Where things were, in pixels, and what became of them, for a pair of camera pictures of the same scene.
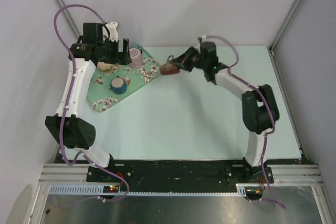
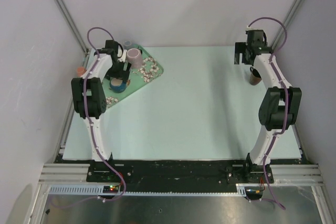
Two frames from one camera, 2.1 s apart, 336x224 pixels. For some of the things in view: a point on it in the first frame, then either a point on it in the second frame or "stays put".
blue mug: [118, 85] stays put
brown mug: [169, 67] -> [255, 77]
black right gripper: [184, 61] -> [240, 48]
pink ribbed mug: [136, 58] stays put
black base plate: [177, 172] stays put
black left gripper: [122, 58] -> [122, 74]
